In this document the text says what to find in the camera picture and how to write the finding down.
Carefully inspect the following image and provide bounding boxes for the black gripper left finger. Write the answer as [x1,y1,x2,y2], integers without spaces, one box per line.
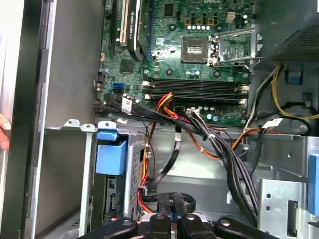
[83,193,173,239]

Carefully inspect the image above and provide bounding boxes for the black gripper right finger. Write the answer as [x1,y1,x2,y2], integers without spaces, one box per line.
[173,192,260,239]

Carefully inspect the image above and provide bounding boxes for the red yellow disk power wire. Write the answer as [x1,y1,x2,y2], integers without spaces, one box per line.
[137,91,191,217]

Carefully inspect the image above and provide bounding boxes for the black disk data wire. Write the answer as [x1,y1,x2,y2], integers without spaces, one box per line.
[141,124,198,214]

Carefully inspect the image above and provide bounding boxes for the hard disk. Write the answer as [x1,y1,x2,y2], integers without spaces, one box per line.
[95,121,129,221]

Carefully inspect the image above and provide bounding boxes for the metal disk bay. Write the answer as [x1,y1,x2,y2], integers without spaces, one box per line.
[44,119,153,239]

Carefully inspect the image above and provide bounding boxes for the black RAM slot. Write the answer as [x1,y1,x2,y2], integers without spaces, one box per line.
[143,76,250,84]
[144,90,249,98]
[144,96,249,105]
[143,82,250,90]

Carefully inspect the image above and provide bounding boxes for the black expansion slot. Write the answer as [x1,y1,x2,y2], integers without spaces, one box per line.
[109,0,118,58]

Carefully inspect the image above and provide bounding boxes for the white expansion slot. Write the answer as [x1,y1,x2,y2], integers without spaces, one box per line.
[118,0,127,47]

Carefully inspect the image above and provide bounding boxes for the person's left hand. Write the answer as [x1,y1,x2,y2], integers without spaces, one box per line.
[0,112,12,150]

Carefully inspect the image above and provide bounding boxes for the metal drive cage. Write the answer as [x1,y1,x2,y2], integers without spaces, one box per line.
[256,134,319,239]

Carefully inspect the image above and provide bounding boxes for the blue plastic drive latch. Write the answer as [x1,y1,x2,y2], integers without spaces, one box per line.
[308,153,319,215]

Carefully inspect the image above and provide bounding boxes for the green motherboard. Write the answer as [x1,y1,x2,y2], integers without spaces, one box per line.
[93,0,256,129]

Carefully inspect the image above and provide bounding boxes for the CPU socket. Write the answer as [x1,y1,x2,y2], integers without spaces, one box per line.
[182,36,209,63]

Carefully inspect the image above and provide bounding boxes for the small blue plastic clip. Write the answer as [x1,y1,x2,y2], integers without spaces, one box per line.
[288,70,304,83]

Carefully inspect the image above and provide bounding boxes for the black PC case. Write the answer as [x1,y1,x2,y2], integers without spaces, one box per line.
[0,0,319,239]

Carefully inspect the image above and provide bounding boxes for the black graphics card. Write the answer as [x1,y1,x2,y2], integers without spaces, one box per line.
[126,0,152,63]

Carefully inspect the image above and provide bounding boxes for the metal socket cover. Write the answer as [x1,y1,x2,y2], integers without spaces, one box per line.
[208,28,258,67]

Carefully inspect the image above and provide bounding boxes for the grey power supply unit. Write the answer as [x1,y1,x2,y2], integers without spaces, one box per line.
[263,13,319,63]

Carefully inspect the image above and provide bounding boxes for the thin orange wire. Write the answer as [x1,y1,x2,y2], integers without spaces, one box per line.
[188,128,281,160]

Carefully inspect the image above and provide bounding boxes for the thick black wire bundle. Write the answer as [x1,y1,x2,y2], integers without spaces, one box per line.
[92,94,260,217]

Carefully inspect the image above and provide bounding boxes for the thin wire locking lever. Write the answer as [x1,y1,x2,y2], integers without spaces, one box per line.
[213,56,264,70]

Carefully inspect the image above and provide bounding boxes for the yellow black power wires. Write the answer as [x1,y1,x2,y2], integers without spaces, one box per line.
[243,64,319,132]

